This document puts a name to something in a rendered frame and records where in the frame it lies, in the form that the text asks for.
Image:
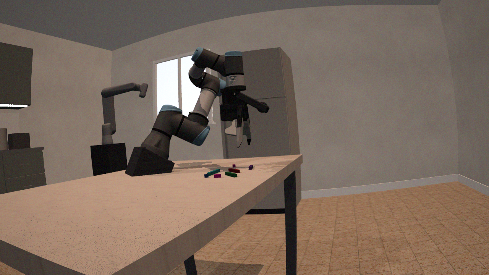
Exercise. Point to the green rod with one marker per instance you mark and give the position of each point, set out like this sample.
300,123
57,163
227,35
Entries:
231,174

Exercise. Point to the turquoise rod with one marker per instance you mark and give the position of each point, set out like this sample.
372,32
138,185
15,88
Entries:
213,172

